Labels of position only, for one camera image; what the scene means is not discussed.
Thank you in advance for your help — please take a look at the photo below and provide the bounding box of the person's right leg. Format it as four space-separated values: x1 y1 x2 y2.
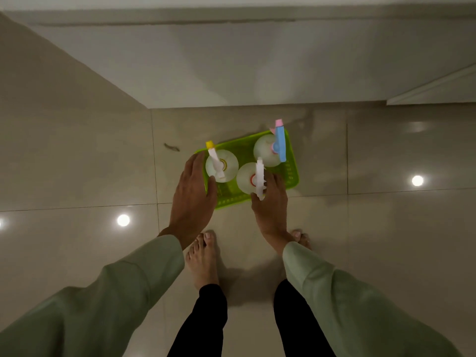
274 279 336 357

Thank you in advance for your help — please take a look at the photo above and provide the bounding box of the person's right foot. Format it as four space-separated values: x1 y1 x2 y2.
290 229 312 251

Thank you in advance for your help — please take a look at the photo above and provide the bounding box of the spray bottle with yellow nozzle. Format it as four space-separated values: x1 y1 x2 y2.
205 140 239 183

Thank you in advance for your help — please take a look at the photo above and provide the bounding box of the person's foot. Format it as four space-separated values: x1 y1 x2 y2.
185 231 220 291
290 229 312 251

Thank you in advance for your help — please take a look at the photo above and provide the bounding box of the green plastic basket tray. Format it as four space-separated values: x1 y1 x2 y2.
196 129 300 209

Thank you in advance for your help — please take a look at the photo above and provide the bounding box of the spray bottle with white trigger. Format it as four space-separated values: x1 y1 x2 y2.
236 157 268 201

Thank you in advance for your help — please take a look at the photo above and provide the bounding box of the person's left forearm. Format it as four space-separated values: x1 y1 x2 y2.
0 234 186 357

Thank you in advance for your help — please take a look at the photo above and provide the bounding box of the person's left leg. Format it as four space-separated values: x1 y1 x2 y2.
167 284 228 357

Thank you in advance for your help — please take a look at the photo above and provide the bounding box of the spray bottle with blue trigger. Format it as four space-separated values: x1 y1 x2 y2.
253 119 288 168

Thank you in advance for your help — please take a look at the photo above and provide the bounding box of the person's right hand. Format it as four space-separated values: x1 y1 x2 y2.
251 171 297 256

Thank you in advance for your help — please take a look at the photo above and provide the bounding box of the person's left foot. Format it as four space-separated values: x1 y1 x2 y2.
185 231 220 291

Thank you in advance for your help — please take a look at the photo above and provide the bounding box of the person's leg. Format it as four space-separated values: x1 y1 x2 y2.
167 284 228 357
274 279 336 357

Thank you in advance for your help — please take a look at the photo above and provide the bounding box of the person's left hand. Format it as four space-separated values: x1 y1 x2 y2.
160 151 218 250

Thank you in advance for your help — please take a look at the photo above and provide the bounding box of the person's right forearm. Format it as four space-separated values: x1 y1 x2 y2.
282 241 463 357

